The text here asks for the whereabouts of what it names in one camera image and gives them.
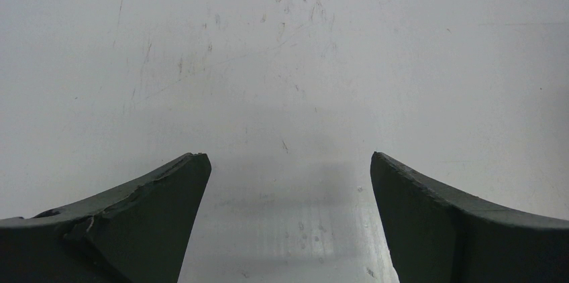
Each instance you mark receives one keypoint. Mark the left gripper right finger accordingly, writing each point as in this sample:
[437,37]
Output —
[438,233]

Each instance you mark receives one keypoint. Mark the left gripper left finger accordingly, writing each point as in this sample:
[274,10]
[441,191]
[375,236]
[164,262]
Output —
[135,232]

